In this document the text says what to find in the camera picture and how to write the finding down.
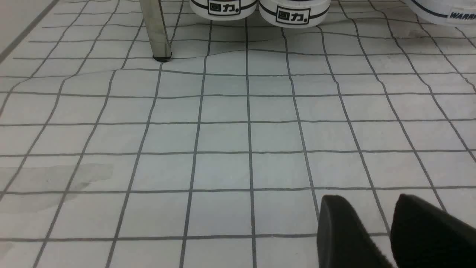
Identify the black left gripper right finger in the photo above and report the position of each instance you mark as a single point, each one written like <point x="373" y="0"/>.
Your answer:
<point x="424" y="236"/>

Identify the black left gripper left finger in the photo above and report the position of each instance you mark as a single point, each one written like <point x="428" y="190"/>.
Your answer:
<point x="342" y="239"/>

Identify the black canvas sneaker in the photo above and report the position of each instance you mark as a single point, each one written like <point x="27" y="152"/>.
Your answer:
<point x="294" y="14"/>
<point x="223" y="10"/>

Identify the metal shoe rack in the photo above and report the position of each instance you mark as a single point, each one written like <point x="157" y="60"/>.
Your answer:
<point x="155" y="26"/>

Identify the navy slip-on shoe left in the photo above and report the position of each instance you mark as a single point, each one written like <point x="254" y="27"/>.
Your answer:
<point x="445" y="12"/>

